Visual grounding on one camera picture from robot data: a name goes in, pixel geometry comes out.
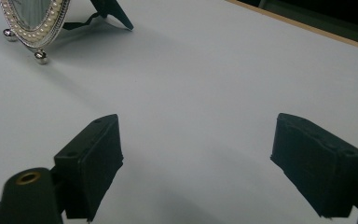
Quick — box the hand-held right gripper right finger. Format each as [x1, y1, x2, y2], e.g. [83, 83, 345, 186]
[269, 112, 358, 219]

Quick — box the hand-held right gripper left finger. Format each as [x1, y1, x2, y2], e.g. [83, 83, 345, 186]
[53, 113, 125, 224]

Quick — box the white board table cover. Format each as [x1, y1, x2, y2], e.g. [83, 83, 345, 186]
[0, 0, 358, 224]

